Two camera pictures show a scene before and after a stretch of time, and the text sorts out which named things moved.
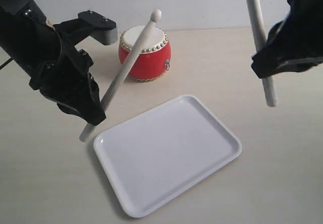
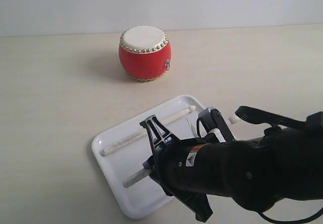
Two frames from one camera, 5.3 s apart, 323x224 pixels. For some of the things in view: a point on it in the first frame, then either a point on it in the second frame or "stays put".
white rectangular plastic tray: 154,157 stays put
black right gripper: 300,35 to 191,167
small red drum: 154,59 stays put
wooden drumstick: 124,70 to 143,135
